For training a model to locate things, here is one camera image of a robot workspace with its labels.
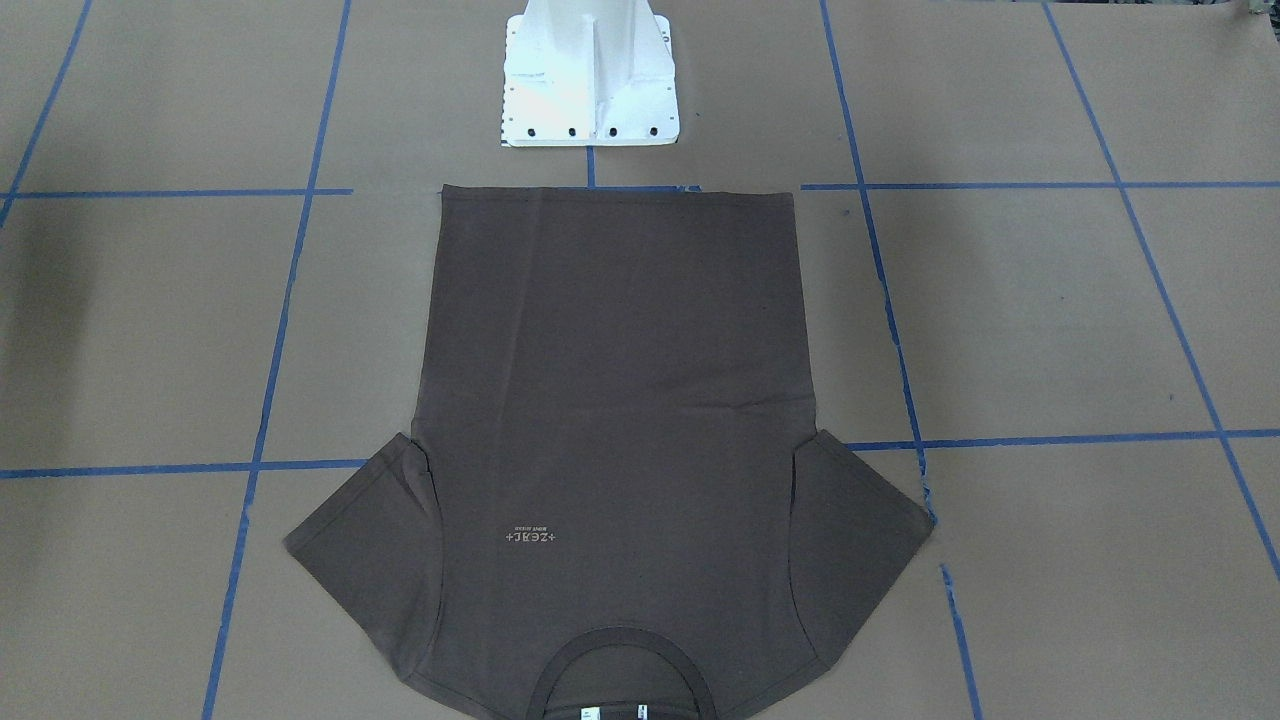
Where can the dark brown t-shirt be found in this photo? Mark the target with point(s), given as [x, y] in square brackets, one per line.
[614, 501]

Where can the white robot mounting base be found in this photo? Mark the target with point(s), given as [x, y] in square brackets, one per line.
[589, 74]

